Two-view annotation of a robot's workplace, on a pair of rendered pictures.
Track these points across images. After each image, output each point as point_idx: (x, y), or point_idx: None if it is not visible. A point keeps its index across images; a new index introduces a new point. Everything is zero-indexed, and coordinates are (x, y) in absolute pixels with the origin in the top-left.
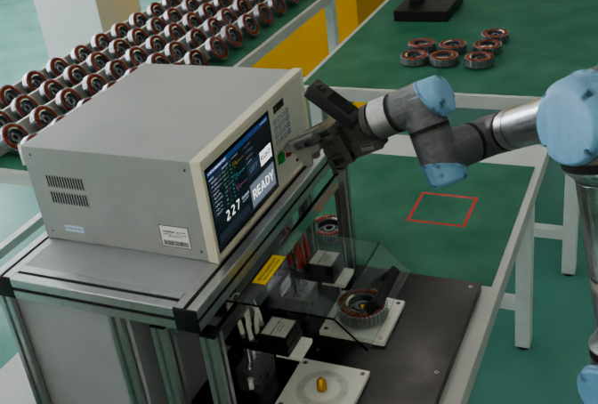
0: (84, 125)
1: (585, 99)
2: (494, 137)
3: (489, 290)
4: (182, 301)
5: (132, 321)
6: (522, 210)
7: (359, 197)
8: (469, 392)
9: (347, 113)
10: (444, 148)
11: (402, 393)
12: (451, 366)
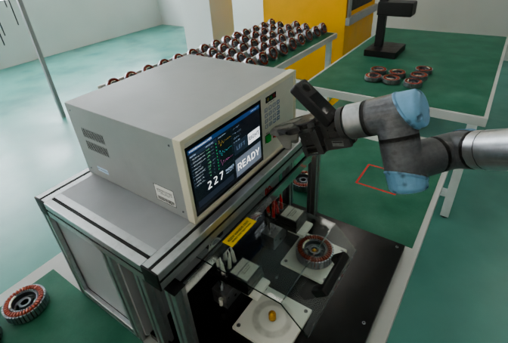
0: (118, 93)
1: None
2: (461, 155)
3: (410, 251)
4: (151, 259)
5: None
6: (438, 189)
7: (326, 161)
8: (386, 341)
9: (325, 112)
10: (412, 159)
11: (333, 338)
12: (376, 317)
